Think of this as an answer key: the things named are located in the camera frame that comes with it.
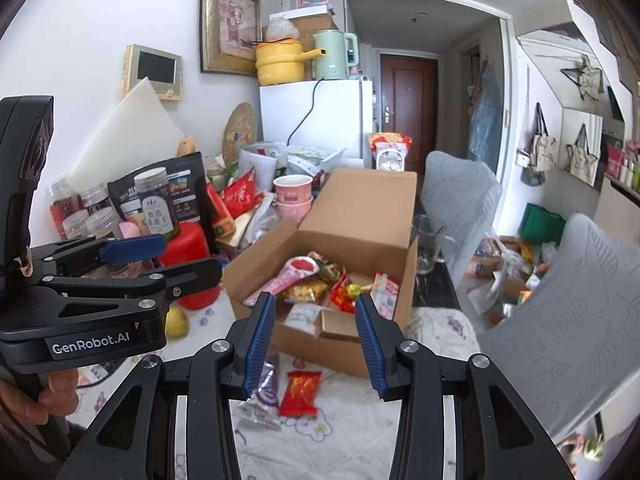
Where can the silver purple snack bag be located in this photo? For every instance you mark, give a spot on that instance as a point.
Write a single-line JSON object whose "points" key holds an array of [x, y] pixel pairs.
{"points": [[262, 407]]}

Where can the green electric kettle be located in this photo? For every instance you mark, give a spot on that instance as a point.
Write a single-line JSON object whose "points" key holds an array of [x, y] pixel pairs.
{"points": [[340, 54]]}

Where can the glass mug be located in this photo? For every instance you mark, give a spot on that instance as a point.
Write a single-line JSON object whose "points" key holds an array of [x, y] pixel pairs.
{"points": [[433, 240]]}

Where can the yellow lemon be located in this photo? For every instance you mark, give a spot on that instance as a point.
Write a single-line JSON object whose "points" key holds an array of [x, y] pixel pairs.
{"points": [[176, 323]]}

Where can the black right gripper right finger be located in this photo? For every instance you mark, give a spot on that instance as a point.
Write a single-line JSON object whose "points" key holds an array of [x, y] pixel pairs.
{"points": [[496, 435]]}

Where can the gold Dove chocolate box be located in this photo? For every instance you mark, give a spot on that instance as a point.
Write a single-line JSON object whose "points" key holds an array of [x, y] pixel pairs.
{"points": [[338, 325]]}

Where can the gold framed picture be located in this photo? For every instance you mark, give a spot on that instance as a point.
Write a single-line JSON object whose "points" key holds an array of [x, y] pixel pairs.
{"points": [[230, 30]]}

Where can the grey leaf pattern chair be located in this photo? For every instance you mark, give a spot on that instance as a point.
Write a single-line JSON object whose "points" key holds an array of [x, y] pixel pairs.
{"points": [[574, 343]]}

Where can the large red snack bag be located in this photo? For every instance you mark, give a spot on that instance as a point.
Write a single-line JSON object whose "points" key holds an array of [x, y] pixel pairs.
{"points": [[339, 298]]}

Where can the small red snack packet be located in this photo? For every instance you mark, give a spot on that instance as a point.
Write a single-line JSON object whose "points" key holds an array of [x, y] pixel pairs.
{"points": [[300, 393]]}

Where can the pink paper cups stack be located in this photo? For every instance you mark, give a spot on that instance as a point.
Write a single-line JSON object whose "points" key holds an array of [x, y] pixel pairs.
{"points": [[294, 197]]}

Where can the woven straw mat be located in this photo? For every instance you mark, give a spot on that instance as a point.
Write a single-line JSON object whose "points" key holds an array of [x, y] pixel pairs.
{"points": [[241, 130]]}

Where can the white bread print snack bag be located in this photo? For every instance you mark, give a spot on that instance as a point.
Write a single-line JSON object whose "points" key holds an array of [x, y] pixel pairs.
{"points": [[304, 318]]}

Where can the white cutting board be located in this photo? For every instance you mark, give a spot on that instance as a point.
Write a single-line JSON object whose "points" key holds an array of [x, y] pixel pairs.
{"points": [[138, 132]]}

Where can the person's left hand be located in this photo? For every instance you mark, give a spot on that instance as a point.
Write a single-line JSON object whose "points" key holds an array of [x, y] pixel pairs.
{"points": [[59, 398]]}

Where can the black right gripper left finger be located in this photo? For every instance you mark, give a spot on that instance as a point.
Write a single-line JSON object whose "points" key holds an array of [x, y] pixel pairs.
{"points": [[133, 436]]}

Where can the dark label snack jar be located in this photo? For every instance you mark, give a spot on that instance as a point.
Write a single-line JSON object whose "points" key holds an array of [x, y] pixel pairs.
{"points": [[154, 194]]}

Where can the pink cone snack packet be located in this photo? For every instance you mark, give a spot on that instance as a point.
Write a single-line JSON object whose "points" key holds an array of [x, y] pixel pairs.
{"points": [[293, 271]]}

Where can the wall intercom panel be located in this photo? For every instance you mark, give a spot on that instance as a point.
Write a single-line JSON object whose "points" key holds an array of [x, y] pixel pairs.
{"points": [[162, 69]]}

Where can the clear waffle snack packet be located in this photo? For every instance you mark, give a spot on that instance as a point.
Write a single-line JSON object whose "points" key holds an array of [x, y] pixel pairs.
{"points": [[306, 292]]}

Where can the yellow lollipop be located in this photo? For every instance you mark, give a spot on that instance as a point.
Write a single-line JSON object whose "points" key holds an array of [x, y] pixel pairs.
{"points": [[354, 290]]}

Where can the brown entrance door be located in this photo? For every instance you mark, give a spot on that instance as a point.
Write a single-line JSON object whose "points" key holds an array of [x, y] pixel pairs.
{"points": [[409, 89]]}

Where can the green shopping bag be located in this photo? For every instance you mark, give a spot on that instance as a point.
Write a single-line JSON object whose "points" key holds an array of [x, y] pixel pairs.
{"points": [[539, 226]]}

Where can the black snack pouch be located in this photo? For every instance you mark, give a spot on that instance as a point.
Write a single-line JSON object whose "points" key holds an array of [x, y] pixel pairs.
{"points": [[187, 184]]}

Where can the brown cardboard box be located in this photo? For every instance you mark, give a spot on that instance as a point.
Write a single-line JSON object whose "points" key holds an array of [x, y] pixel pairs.
{"points": [[361, 220]]}

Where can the white mini fridge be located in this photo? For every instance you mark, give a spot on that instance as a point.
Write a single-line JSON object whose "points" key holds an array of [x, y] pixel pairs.
{"points": [[334, 115]]}

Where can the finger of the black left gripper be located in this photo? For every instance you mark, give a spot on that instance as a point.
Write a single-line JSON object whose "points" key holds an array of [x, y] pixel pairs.
{"points": [[85, 254], [82, 292]]}

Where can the yellow cooking pot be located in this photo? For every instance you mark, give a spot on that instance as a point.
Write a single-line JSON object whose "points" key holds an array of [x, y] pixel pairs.
{"points": [[283, 61]]}

